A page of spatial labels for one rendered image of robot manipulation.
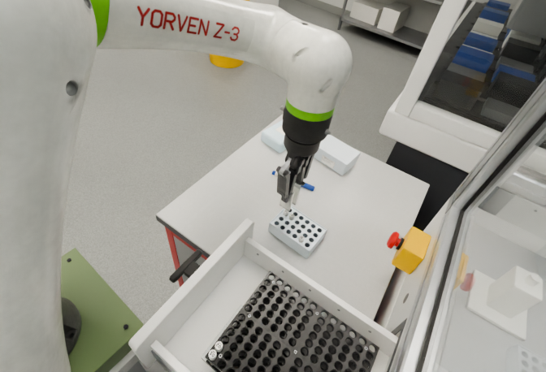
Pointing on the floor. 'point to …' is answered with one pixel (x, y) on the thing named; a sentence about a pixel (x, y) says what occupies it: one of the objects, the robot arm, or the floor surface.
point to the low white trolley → (263, 209)
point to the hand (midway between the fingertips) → (289, 196)
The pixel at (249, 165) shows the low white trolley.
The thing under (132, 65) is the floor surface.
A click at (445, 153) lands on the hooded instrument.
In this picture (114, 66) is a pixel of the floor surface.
